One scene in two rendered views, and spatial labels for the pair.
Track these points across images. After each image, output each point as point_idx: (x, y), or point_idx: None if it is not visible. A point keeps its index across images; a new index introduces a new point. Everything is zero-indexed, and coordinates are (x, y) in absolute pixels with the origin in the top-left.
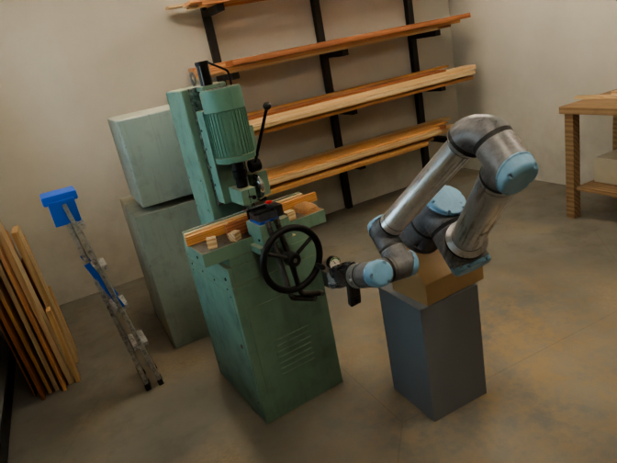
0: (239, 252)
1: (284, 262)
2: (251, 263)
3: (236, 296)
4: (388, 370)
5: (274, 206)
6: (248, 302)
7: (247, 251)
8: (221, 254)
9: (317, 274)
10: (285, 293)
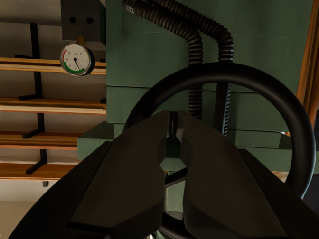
0: (257, 152)
1: (181, 99)
2: (243, 125)
3: (295, 77)
4: None
5: (179, 219)
6: (278, 52)
7: (242, 148)
8: (287, 160)
9: (154, 91)
10: (275, 78)
